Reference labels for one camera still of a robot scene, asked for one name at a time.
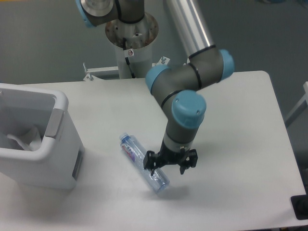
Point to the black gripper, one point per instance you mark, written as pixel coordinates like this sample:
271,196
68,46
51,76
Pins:
181,156

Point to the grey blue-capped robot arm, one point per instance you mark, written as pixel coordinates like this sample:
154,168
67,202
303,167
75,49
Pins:
175,90

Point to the white plastic trash can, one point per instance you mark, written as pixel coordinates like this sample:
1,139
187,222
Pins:
56,163

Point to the clear plastic water bottle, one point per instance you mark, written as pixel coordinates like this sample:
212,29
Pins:
136,152

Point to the black clamp at table edge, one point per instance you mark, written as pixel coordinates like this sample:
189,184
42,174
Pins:
300,206

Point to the white metal base frame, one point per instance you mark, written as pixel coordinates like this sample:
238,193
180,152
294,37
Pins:
112,72

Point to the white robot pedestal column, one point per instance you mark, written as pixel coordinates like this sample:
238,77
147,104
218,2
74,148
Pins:
133,45

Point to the white frame at right edge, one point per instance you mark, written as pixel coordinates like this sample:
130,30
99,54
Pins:
298,108

